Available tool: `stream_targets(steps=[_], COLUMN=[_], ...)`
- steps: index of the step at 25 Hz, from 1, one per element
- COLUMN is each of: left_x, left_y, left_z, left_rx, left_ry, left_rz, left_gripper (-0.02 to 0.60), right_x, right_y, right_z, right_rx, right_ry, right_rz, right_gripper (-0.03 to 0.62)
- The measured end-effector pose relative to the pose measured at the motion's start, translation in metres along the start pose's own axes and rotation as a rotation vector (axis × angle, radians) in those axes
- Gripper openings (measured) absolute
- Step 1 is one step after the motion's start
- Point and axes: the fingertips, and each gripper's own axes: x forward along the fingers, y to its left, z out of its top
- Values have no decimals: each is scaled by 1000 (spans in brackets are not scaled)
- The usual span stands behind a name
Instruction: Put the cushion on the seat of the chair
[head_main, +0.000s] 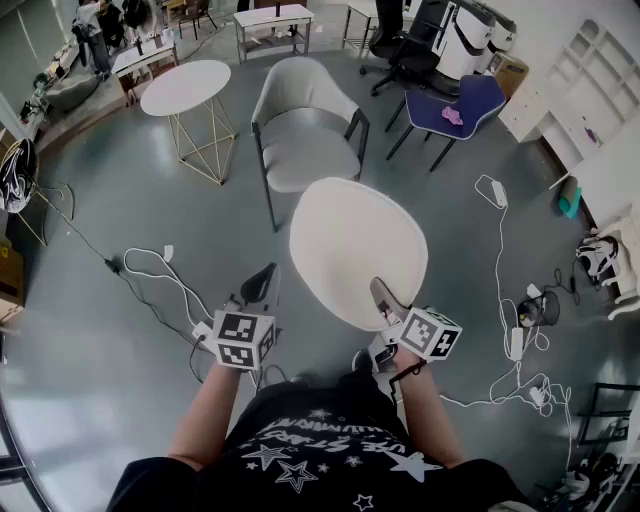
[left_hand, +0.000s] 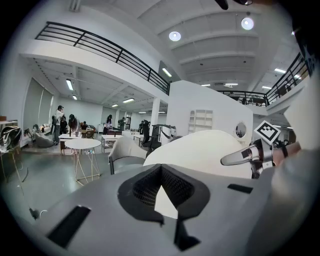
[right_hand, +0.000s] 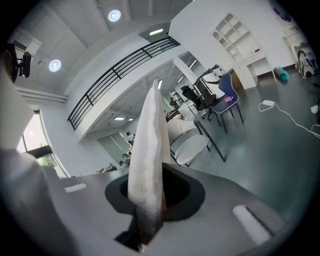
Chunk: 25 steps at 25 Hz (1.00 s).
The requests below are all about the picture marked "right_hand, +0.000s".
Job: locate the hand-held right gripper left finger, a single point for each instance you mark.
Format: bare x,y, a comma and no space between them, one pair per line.
82,212

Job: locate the white shelf desk unit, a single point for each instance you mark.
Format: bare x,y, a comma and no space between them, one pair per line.
240,47

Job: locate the white plug adapter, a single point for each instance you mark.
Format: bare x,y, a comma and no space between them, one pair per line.
314,108

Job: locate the small pink object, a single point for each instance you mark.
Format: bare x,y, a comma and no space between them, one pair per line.
229,99

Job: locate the black and white bag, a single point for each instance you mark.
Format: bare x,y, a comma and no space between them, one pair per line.
307,63

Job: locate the black metal railing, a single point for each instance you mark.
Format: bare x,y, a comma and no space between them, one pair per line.
120,72

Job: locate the large window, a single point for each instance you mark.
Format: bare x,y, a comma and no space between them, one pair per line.
37,142

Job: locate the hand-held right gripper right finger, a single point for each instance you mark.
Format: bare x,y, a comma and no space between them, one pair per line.
220,225

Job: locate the white machine with black parts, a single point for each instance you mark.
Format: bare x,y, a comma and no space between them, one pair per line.
208,82

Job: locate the white upholstered armchair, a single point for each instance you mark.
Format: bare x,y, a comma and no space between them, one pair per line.
190,146

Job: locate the teal rolled mat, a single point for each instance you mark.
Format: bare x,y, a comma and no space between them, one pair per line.
282,73

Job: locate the dark blue chair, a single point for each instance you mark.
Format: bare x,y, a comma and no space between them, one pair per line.
226,86

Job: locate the white round cloth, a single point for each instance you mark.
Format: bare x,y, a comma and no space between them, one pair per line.
147,150

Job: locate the rectangular ceiling light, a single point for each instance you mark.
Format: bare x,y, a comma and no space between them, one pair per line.
156,31

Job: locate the white ornate dresser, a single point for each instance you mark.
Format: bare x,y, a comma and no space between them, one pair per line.
295,32

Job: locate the round ceiling light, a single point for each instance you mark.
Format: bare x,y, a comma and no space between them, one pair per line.
54,65
114,15

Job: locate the black mounted camera device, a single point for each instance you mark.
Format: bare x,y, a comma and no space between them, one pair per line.
18,62

